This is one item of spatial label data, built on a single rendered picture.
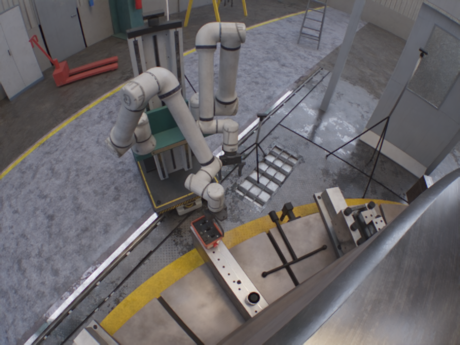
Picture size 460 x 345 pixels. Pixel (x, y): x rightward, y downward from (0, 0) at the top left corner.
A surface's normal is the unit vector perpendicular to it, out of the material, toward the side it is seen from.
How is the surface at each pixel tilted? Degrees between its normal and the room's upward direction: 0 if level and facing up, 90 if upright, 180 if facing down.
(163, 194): 0
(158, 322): 0
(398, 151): 37
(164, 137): 0
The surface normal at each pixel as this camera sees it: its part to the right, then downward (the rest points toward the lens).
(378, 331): 0.06, -0.60
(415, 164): -0.32, -0.11
